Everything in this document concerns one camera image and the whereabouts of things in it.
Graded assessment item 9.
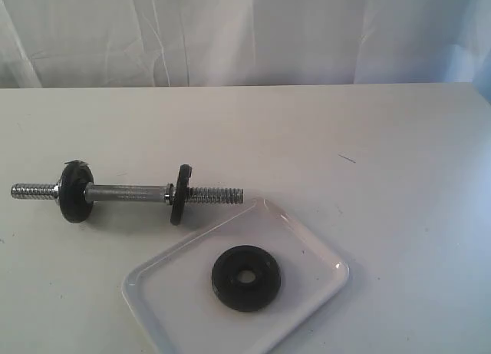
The chrome dumbbell bar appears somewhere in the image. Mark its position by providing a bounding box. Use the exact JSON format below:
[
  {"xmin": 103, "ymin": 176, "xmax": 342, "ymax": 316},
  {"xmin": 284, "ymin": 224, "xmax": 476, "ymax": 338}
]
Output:
[{"xmin": 11, "ymin": 183, "xmax": 244, "ymax": 205}]

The white backdrop curtain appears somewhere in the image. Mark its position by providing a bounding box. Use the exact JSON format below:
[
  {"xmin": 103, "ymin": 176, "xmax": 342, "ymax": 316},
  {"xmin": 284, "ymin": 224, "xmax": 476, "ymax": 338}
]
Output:
[{"xmin": 1, "ymin": 0, "xmax": 490, "ymax": 88}]

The white rectangular tray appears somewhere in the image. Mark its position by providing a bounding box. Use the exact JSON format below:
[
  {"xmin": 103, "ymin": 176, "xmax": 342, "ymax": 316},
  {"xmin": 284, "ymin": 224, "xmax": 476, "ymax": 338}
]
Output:
[{"xmin": 122, "ymin": 198, "xmax": 349, "ymax": 353}]

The black weight plate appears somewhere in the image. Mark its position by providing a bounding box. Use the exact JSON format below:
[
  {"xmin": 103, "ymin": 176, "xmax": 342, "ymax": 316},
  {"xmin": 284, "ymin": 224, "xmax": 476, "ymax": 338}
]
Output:
[
  {"xmin": 211, "ymin": 245, "xmax": 282, "ymax": 313},
  {"xmin": 170, "ymin": 164, "xmax": 192, "ymax": 226},
  {"xmin": 58, "ymin": 160, "xmax": 94, "ymax": 223}
]

